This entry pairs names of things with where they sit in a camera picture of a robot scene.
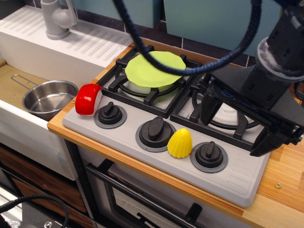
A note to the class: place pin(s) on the black right stove knob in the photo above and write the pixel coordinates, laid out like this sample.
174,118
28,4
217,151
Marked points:
209,157

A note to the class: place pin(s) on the black right burner grate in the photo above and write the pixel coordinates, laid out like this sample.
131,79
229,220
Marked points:
228,125

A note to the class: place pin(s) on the white toy sink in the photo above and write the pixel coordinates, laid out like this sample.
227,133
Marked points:
78,58

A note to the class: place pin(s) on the black left burner grate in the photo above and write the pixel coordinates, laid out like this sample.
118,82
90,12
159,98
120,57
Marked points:
118,89

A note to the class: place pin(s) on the light green plate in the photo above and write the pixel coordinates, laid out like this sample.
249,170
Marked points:
142,73

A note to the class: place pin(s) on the black middle stove knob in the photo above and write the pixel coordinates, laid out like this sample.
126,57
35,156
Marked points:
154,135

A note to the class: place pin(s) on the black stove knob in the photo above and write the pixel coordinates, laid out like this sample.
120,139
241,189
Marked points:
209,157
110,116
154,135

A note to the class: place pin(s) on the black burner grate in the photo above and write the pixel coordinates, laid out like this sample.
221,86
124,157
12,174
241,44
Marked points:
118,89
228,125

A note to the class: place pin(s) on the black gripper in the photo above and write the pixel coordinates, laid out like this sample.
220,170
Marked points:
261,95

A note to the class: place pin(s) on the yellow toy corn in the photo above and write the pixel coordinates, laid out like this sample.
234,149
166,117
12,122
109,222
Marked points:
180,144

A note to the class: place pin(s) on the red white toy sushi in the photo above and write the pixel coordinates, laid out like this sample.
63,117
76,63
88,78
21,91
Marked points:
88,99

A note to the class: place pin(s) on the grey toy faucet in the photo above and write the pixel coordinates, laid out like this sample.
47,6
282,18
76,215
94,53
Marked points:
58,21

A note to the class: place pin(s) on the black left stove knob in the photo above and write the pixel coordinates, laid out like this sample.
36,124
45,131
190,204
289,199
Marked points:
110,116

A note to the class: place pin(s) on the wooden drawer front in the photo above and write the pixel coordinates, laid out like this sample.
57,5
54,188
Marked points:
24,176

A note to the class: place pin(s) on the steel pot with handle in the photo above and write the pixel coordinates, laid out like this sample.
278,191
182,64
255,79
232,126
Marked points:
46,100

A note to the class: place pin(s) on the grey toy stove top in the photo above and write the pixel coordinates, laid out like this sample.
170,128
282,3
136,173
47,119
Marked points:
238,182

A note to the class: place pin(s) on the toy oven door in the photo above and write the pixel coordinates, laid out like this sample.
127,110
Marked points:
131,207

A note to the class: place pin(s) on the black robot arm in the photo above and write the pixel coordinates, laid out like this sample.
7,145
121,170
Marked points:
283,51

